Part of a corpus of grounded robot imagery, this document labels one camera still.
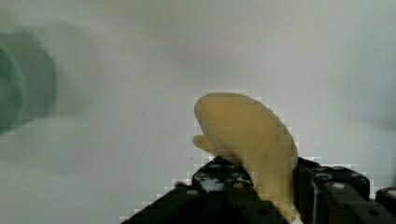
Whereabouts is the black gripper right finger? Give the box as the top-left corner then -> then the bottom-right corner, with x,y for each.
293,158 -> 396,224

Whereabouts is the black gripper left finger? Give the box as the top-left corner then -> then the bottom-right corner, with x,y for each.
121,157 -> 288,224

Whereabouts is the yellow banana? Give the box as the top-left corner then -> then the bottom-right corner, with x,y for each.
193,92 -> 303,224

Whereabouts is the green mug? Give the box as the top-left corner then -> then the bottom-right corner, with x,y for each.
0,32 -> 57,134

